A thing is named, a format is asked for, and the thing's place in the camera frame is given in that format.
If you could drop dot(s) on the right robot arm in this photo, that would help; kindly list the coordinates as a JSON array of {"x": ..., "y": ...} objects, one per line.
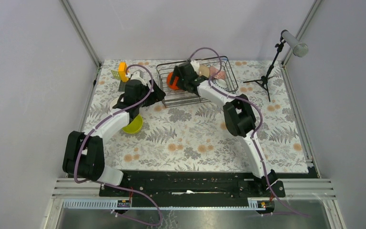
[{"x": 239, "y": 116}]

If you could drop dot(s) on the orange plastic block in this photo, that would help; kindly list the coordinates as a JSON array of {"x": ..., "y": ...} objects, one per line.
[{"x": 122, "y": 71}]

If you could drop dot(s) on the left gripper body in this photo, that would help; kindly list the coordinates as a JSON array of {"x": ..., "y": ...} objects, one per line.
[{"x": 150, "y": 100}]

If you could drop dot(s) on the yellow plastic bowl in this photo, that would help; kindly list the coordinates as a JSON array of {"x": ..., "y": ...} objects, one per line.
[{"x": 134, "y": 126}]

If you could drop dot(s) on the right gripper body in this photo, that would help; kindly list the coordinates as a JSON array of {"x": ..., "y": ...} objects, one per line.
[{"x": 183, "y": 82}]

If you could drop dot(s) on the pink patterned bowl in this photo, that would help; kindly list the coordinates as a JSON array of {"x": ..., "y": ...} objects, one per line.
[{"x": 216, "y": 73}]

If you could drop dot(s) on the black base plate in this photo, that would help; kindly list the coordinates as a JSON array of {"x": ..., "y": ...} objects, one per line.
[{"x": 188, "y": 189}]

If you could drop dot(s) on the black mat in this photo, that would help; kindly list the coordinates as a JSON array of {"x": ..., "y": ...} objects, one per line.
[{"x": 122, "y": 86}]

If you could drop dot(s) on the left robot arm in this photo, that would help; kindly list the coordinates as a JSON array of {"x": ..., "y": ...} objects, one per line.
[{"x": 84, "y": 152}]

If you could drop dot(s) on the blue patterned bowl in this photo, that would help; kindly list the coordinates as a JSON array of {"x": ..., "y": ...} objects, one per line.
[{"x": 221, "y": 83}]

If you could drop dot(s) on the green mesh piece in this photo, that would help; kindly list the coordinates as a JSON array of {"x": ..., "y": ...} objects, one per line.
[{"x": 115, "y": 74}]

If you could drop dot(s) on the orange plastic bowl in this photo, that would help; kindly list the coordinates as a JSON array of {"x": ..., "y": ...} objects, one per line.
[{"x": 172, "y": 81}]

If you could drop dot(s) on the orange bowl with white inside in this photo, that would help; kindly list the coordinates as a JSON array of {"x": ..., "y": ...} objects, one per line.
[{"x": 114, "y": 103}]

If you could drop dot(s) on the floral tablecloth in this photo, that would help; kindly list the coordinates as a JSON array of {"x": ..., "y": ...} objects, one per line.
[{"x": 194, "y": 136}]

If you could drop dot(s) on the beige ceramic bowl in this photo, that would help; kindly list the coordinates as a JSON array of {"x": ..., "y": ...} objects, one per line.
[{"x": 204, "y": 71}]

